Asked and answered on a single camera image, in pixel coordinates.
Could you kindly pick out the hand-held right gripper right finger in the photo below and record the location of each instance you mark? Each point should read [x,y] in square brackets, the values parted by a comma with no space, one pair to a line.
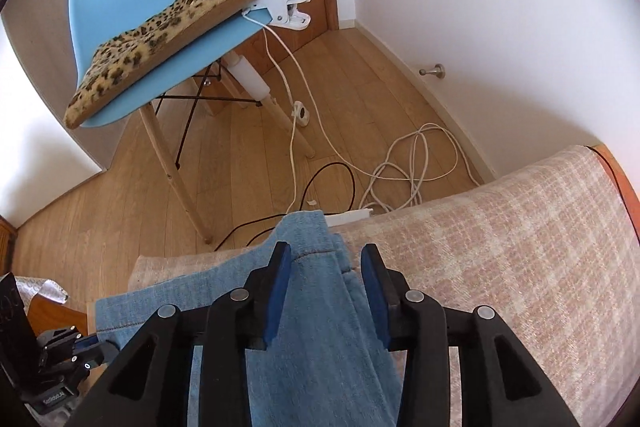
[375,299]

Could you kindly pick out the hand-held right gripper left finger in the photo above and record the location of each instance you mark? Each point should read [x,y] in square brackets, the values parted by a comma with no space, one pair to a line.
[277,294]

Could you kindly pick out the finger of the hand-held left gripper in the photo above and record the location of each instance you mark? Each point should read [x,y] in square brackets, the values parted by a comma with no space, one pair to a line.
[90,343]

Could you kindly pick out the blue denim pants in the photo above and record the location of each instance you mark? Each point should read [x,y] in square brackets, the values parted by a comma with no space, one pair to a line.
[320,307]

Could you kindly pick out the brown wooden furniture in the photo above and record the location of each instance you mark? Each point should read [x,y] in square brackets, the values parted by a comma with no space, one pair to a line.
[60,317]

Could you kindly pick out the silver patterned wrapping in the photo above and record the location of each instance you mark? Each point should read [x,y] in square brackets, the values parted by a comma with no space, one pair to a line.
[45,289]

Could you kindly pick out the white power strip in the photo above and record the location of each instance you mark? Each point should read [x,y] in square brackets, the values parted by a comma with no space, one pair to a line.
[350,217]

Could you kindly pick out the beige plaid blanket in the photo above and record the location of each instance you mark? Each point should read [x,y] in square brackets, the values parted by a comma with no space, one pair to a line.
[500,257]

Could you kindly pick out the white cylinder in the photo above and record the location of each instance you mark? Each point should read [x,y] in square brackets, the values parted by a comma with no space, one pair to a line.
[250,77]

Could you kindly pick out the metal door stop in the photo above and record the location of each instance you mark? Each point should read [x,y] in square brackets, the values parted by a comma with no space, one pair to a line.
[437,70]

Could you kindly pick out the leopard print cushion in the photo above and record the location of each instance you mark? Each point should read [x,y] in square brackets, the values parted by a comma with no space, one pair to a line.
[165,32]

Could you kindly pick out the light blue chair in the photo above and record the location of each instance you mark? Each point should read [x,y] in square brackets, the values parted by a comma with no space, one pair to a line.
[125,7]

